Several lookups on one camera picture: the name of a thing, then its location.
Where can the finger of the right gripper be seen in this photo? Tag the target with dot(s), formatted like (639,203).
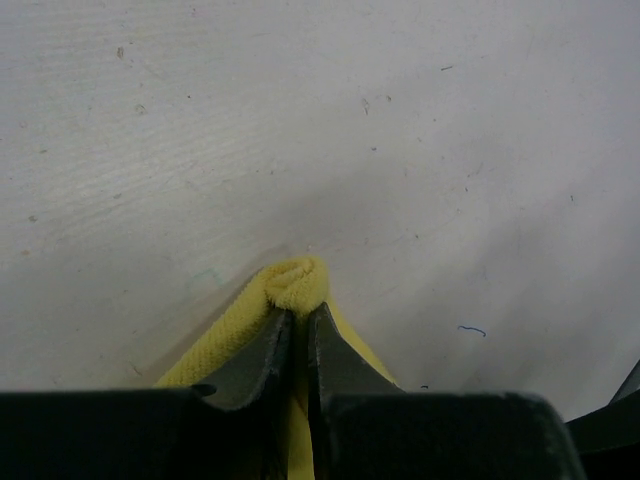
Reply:
(614,426)

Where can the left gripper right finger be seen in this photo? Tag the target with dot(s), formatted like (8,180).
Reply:
(365,427)

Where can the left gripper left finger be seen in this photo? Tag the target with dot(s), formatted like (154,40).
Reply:
(226,425)

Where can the yellow towel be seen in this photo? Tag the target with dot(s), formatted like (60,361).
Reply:
(300,285)

